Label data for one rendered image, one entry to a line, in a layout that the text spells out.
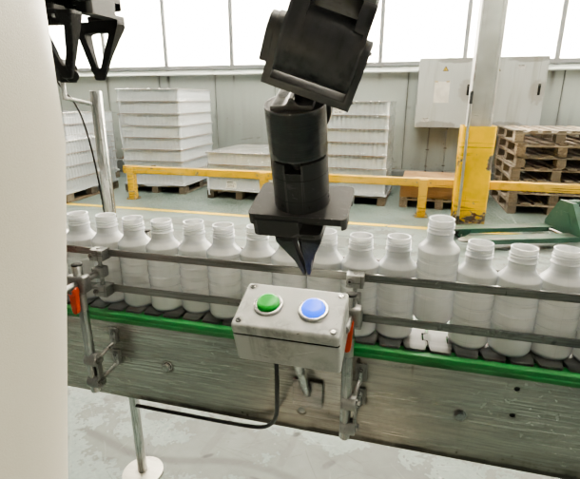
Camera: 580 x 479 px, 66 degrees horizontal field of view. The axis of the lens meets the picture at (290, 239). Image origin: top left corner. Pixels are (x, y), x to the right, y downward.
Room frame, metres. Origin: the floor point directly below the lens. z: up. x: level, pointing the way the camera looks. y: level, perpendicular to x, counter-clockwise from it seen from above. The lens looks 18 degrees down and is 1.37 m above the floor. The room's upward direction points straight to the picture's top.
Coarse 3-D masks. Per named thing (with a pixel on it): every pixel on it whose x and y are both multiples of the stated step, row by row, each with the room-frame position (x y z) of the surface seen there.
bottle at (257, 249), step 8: (248, 224) 0.72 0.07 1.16; (248, 232) 0.70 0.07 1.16; (248, 240) 0.70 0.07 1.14; (256, 240) 0.69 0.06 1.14; (264, 240) 0.70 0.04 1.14; (248, 248) 0.70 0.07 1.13; (256, 248) 0.69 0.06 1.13; (264, 248) 0.70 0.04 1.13; (272, 248) 0.72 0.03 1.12; (240, 256) 0.71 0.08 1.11; (248, 256) 0.69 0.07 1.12; (256, 256) 0.69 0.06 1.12; (264, 256) 0.69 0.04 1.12; (248, 272) 0.69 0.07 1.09; (256, 272) 0.68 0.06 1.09; (264, 272) 0.69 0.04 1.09; (248, 280) 0.69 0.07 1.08; (256, 280) 0.68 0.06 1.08; (264, 280) 0.69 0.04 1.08
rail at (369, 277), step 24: (216, 264) 0.69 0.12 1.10; (240, 264) 0.68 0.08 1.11; (264, 264) 0.67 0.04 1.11; (120, 288) 0.74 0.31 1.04; (144, 288) 0.73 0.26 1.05; (432, 288) 0.60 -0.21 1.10; (456, 288) 0.59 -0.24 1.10; (480, 288) 0.58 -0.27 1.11; (504, 288) 0.58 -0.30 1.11; (504, 336) 0.57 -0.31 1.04; (528, 336) 0.57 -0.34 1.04; (552, 336) 0.56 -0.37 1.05
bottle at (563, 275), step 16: (560, 256) 0.58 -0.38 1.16; (576, 256) 0.58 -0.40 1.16; (544, 272) 0.60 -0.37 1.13; (560, 272) 0.58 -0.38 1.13; (576, 272) 0.58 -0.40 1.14; (544, 288) 0.59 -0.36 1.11; (560, 288) 0.57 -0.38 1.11; (576, 288) 0.56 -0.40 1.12; (544, 304) 0.58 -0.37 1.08; (560, 304) 0.57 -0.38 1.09; (576, 304) 0.57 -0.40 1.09; (544, 320) 0.58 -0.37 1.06; (560, 320) 0.57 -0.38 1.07; (576, 320) 0.57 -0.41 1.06; (544, 352) 0.57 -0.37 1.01; (560, 352) 0.56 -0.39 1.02
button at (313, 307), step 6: (306, 300) 0.52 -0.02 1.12; (312, 300) 0.52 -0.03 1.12; (318, 300) 0.51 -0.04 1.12; (306, 306) 0.51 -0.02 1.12; (312, 306) 0.51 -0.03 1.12; (318, 306) 0.51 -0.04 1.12; (324, 306) 0.51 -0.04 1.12; (306, 312) 0.50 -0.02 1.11; (312, 312) 0.50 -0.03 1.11; (318, 312) 0.50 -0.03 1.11
